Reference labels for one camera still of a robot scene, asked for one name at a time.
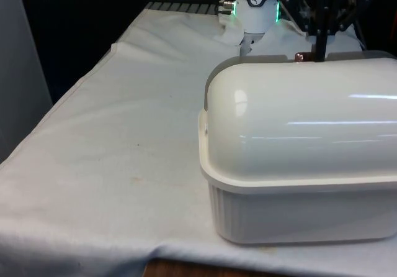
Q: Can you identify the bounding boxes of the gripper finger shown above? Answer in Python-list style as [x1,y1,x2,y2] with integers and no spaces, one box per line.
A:
[321,0,372,62]
[280,0,323,62]

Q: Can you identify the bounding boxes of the cream box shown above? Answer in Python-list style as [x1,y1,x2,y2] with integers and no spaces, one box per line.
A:
[197,108,397,246]

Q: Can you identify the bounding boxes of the rounded box lid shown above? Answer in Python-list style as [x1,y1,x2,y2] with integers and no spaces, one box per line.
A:
[203,50,397,183]

